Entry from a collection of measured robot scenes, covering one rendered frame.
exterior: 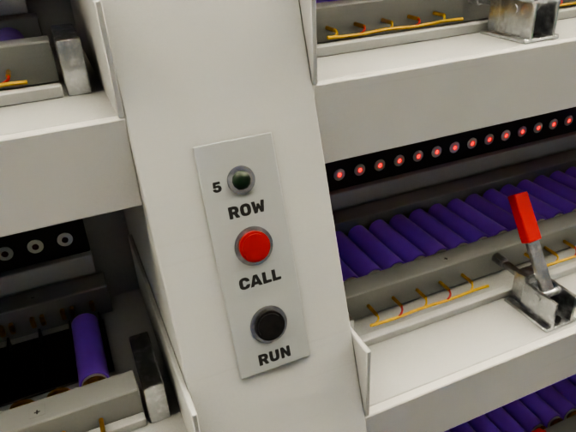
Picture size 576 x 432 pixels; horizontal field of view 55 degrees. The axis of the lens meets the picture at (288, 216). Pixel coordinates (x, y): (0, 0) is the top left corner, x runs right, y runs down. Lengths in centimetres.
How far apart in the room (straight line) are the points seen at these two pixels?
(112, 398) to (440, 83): 26
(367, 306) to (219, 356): 14
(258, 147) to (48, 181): 10
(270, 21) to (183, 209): 10
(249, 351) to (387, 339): 13
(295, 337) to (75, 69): 18
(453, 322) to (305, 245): 16
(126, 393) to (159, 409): 2
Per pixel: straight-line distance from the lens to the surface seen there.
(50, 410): 35
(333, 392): 33
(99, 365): 37
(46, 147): 26
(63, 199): 27
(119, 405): 35
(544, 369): 43
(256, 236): 27
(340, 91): 30
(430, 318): 40
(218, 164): 27
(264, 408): 31
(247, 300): 29
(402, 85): 32
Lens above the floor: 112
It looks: 12 degrees down
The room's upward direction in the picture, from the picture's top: 10 degrees counter-clockwise
